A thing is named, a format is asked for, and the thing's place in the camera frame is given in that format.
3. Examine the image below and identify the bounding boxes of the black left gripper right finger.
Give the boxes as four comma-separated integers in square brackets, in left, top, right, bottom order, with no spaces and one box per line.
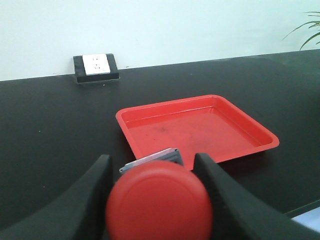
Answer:
[193,153,320,240]

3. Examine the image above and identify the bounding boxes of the red plastic tray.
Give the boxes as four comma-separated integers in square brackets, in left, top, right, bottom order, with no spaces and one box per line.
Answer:
[116,94,280,170]

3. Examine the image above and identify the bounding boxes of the black white power socket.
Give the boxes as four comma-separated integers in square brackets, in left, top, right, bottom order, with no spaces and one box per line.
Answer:
[73,53,120,85]

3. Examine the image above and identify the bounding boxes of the green plant leaves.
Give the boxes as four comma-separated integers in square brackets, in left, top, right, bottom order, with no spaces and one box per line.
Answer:
[282,10,320,51]

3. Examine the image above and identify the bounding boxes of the red mushroom push button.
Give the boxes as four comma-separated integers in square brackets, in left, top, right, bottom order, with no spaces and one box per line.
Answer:
[105,148,214,240]

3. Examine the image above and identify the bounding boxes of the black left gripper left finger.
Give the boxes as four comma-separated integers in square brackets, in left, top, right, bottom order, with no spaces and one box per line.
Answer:
[0,154,113,240]

